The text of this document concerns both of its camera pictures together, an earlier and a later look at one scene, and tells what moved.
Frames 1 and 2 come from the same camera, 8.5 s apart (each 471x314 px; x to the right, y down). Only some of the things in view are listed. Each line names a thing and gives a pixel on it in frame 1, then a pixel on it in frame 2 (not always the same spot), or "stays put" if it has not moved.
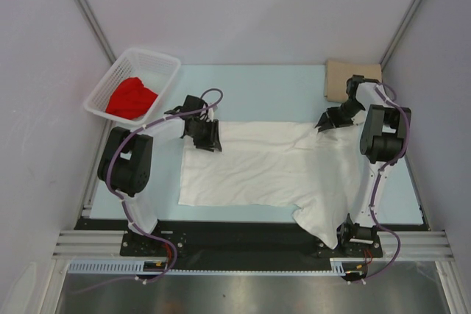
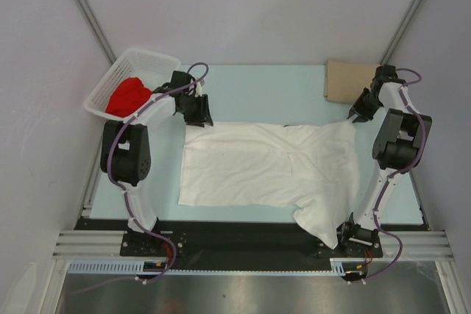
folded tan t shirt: [338, 73] stays put
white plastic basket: [154, 72] stays put
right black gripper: [329, 120] to [358, 108]
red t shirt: [131, 99] stays put
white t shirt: [316, 169] stays put
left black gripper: [212, 138] to [203, 113]
